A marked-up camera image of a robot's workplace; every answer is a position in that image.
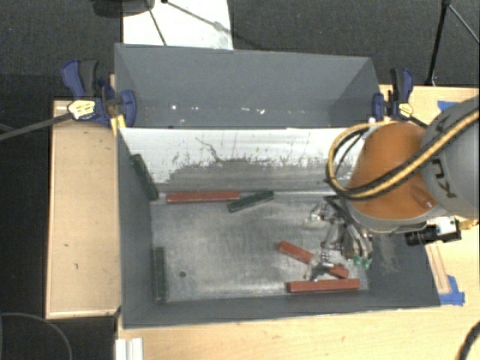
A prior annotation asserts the pale wood flat board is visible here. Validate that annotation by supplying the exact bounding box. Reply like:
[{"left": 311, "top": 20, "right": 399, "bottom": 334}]
[{"left": 44, "top": 99, "right": 123, "bottom": 320}]

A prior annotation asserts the dark green flat block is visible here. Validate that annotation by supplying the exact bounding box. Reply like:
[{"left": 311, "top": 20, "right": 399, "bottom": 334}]
[
  {"left": 130, "top": 154, "right": 160, "bottom": 202},
  {"left": 151, "top": 246, "right": 168, "bottom": 302},
  {"left": 226, "top": 189, "right": 275, "bottom": 214}
]

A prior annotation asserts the grey metal bin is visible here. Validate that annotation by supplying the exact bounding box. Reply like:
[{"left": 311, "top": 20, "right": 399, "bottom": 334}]
[{"left": 113, "top": 43, "right": 442, "bottom": 329}]

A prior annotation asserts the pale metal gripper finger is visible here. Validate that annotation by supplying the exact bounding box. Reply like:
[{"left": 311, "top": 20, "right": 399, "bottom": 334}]
[
  {"left": 307, "top": 200, "right": 332, "bottom": 224},
  {"left": 303, "top": 250, "right": 335, "bottom": 281}
]

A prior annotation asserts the red-brown flat block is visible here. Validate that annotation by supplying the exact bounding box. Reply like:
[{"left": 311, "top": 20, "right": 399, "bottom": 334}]
[
  {"left": 166, "top": 190, "right": 242, "bottom": 206},
  {"left": 277, "top": 241, "right": 350, "bottom": 280},
  {"left": 286, "top": 278, "right": 362, "bottom": 295}
]

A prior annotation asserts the black cylinder on white bracket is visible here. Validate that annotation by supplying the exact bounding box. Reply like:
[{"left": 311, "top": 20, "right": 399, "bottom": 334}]
[{"left": 404, "top": 216, "right": 462, "bottom": 247}]

